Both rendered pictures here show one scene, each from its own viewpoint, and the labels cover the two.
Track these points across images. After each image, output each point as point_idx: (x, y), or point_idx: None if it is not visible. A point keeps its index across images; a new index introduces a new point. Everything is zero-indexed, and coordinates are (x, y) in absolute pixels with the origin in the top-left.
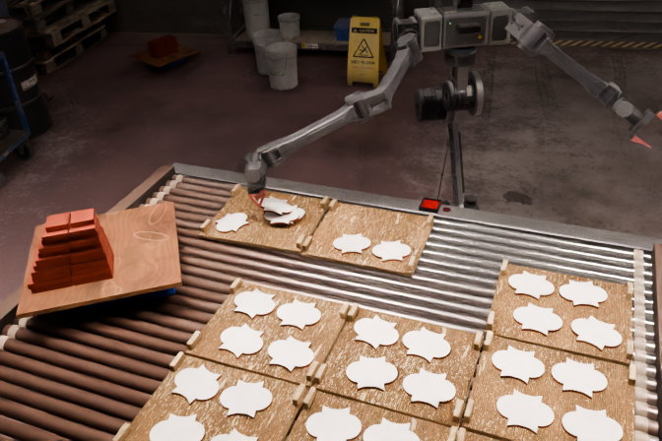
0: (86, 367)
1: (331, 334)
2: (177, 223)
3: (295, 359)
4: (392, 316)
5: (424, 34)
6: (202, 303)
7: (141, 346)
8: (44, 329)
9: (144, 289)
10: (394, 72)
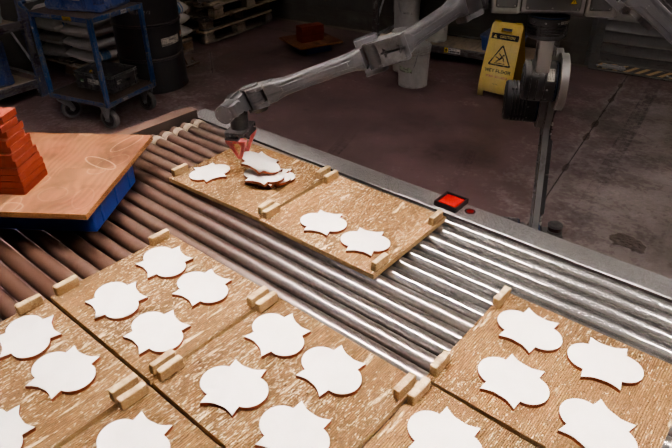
0: None
1: (223, 322)
2: (160, 164)
3: (154, 340)
4: (313, 321)
5: None
6: (116, 249)
7: (23, 279)
8: None
9: (43, 213)
10: (429, 18)
